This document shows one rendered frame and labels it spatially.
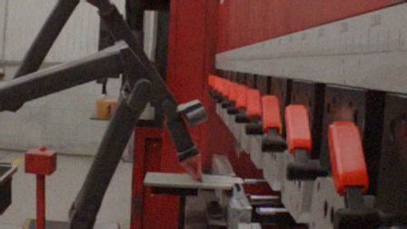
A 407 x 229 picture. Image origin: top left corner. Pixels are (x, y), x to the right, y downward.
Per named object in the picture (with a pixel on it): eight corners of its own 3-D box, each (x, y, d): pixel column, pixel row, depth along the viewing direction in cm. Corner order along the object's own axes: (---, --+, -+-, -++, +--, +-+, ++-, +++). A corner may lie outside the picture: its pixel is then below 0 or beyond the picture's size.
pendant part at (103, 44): (98, 80, 335) (102, 14, 333) (121, 82, 335) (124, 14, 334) (94, 84, 290) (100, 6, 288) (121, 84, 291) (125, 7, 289)
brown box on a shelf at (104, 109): (93, 115, 419) (94, 96, 418) (132, 117, 420) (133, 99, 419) (89, 119, 389) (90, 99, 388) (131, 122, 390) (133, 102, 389)
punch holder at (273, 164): (262, 174, 102) (269, 75, 101) (309, 176, 102) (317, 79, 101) (274, 193, 87) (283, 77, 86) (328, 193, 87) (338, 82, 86)
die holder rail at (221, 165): (211, 175, 273) (213, 154, 273) (223, 175, 273) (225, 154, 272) (217, 199, 223) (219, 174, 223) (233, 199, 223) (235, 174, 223)
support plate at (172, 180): (146, 174, 203) (146, 172, 203) (227, 178, 202) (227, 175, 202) (143, 184, 185) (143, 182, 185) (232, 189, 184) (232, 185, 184)
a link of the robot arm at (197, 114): (155, 96, 194) (160, 104, 186) (190, 81, 194) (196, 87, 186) (170, 130, 197) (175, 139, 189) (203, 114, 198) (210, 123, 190)
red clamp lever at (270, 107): (259, 92, 83) (263, 145, 76) (288, 94, 83) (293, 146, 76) (257, 101, 84) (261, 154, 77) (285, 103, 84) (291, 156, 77)
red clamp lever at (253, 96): (244, 86, 103) (246, 129, 96) (268, 88, 103) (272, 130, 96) (243, 94, 104) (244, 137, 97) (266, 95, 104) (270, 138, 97)
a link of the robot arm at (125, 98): (128, 64, 149) (135, 76, 138) (150, 73, 150) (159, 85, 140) (64, 216, 157) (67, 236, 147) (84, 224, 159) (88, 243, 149)
